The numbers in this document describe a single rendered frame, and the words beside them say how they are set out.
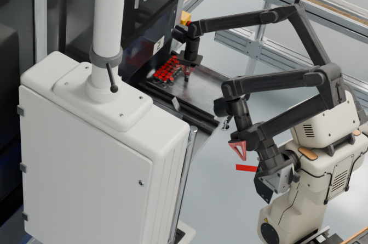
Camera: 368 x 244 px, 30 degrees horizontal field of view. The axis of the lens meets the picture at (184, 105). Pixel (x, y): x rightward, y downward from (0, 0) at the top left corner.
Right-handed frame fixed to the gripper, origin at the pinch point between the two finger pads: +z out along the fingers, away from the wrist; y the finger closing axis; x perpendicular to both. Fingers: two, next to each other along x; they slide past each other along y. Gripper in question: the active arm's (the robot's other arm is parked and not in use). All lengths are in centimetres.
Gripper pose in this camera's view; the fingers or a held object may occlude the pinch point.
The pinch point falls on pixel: (187, 73)
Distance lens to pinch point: 303.4
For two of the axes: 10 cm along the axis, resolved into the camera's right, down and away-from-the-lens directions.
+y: -9.6, -2.7, 1.2
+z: -1.2, 7.2, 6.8
